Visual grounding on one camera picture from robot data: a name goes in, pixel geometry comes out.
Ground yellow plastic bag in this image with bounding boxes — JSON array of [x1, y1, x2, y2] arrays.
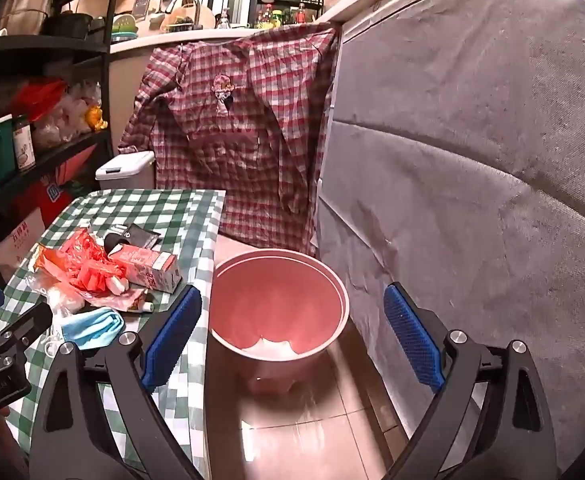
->
[[84, 105, 108, 132]]

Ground kitchen faucet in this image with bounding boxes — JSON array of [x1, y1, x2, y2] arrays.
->
[[163, 0, 201, 32]]

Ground blue face mask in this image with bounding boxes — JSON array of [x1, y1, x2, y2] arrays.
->
[[60, 308, 125, 350]]

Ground black foil packet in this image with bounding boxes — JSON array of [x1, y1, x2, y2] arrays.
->
[[122, 223, 160, 249]]

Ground black metal shelf rack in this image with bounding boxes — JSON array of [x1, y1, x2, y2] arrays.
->
[[0, 0, 129, 281]]

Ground red plaid shirt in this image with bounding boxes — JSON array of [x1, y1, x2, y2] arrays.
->
[[118, 23, 341, 255]]

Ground red white milk carton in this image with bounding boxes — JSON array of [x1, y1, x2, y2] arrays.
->
[[108, 244, 182, 294]]

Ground white labelled canister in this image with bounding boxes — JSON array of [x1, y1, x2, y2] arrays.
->
[[14, 115, 35, 170]]

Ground pink plastic basin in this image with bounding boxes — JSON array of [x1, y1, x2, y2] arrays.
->
[[210, 249, 350, 394]]

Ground clear bags of food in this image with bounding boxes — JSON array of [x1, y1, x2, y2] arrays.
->
[[32, 81, 102, 151]]

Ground white lidded trash bin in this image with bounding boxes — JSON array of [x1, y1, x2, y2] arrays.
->
[[95, 151, 156, 190]]

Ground white plastic wrap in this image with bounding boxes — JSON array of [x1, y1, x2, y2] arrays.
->
[[26, 270, 85, 316]]

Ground green checkered tablecloth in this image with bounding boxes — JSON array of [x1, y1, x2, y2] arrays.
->
[[0, 190, 225, 476]]

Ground red bag on floor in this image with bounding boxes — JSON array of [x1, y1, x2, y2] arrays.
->
[[12, 146, 95, 228]]

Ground grey fabric cover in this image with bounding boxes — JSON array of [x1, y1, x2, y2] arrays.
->
[[318, 0, 585, 479]]

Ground white rice sack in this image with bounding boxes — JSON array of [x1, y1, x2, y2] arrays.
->
[[0, 208, 45, 282]]

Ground black spice rack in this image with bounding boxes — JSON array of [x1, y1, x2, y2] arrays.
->
[[254, 0, 325, 29]]

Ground red plastic bag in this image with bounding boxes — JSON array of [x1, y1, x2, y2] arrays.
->
[[33, 228, 130, 296]]

